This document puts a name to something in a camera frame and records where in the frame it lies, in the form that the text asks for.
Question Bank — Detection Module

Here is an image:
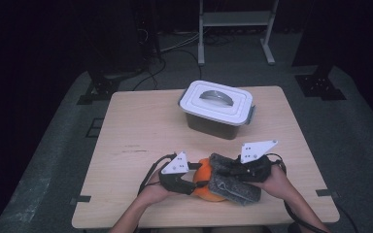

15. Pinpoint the light floor cable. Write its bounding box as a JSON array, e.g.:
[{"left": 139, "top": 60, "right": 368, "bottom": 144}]
[{"left": 159, "top": 31, "right": 202, "bottom": 53}]

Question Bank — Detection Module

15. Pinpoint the left hand-held gripper cable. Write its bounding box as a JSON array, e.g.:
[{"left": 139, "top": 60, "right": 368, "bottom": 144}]
[{"left": 137, "top": 152, "right": 179, "bottom": 196}]

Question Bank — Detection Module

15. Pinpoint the black metal stand base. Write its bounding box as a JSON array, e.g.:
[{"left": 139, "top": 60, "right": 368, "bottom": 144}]
[
  {"left": 76, "top": 71, "right": 123, "bottom": 106},
  {"left": 293, "top": 63, "right": 348, "bottom": 102}
]

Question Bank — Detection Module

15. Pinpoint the white metal frame stand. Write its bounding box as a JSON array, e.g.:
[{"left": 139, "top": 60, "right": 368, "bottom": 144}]
[{"left": 197, "top": 0, "right": 281, "bottom": 67}]

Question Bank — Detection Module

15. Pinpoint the black floor cable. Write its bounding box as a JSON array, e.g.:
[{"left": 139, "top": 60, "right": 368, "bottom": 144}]
[{"left": 131, "top": 48, "right": 204, "bottom": 92}]

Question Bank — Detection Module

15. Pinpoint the person's left hand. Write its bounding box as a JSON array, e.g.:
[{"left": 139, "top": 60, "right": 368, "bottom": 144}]
[{"left": 138, "top": 170, "right": 177, "bottom": 207}]

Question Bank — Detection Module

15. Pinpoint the white box lid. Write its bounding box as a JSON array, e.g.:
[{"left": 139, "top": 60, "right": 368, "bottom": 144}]
[{"left": 178, "top": 80, "right": 254, "bottom": 127}]

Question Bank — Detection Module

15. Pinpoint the black tape strip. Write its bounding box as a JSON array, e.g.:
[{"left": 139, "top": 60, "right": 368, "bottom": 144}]
[
  {"left": 315, "top": 188, "right": 340, "bottom": 198},
  {"left": 69, "top": 194, "right": 92, "bottom": 206}
]

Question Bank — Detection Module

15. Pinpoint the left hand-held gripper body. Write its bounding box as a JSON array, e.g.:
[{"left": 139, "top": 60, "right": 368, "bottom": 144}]
[{"left": 157, "top": 150, "right": 197, "bottom": 196}]

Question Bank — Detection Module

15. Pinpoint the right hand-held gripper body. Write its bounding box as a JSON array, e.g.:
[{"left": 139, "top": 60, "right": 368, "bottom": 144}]
[{"left": 235, "top": 139, "right": 279, "bottom": 183}]

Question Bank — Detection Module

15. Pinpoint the grey fluffy cloth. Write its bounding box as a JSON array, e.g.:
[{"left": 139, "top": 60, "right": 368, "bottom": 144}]
[{"left": 206, "top": 152, "right": 262, "bottom": 207}]

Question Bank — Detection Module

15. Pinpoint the clear grey storage box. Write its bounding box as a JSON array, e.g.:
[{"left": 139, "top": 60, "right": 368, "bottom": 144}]
[{"left": 184, "top": 110, "right": 256, "bottom": 141}]

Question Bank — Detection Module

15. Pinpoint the thin black cable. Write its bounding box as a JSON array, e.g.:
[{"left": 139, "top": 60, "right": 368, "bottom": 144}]
[{"left": 335, "top": 203, "right": 359, "bottom": 233}]

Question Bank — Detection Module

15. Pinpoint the person's right hand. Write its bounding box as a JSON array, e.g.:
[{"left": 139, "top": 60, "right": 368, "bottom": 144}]
[{"left": 253, "top": 164, "right": 294, "bottom": 201}]

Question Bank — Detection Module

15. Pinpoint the black tape square mark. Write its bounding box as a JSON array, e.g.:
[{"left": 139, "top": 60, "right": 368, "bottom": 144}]
[{"left": 85, "top": 117, "right": 105, "bottom": 139}]

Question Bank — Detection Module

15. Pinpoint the orange plush toy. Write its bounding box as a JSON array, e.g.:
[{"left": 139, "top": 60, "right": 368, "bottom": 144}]
[{"left": 191, "top": 156, "right": 228, "bottom": 203}]

